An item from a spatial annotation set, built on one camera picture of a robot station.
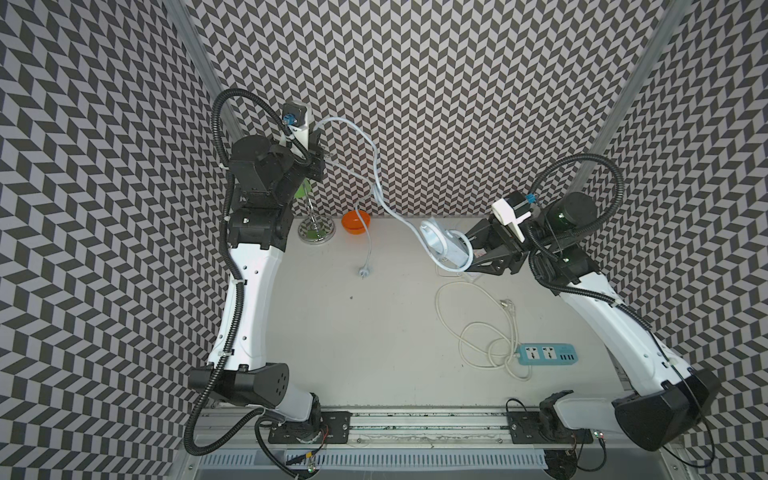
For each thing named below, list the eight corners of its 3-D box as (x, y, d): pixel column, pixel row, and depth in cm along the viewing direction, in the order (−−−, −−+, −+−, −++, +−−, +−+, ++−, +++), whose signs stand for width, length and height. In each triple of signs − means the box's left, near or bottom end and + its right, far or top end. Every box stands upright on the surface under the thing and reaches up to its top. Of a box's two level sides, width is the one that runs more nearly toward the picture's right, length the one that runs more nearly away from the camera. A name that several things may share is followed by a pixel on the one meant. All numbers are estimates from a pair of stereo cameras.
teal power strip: (519, 364, 84) (522, 361, 82) (514, 346, 87) (517, 343, 85) (578, 364, 84) (582, 361, 82) (571, 346, 87) (575, 343, 85)
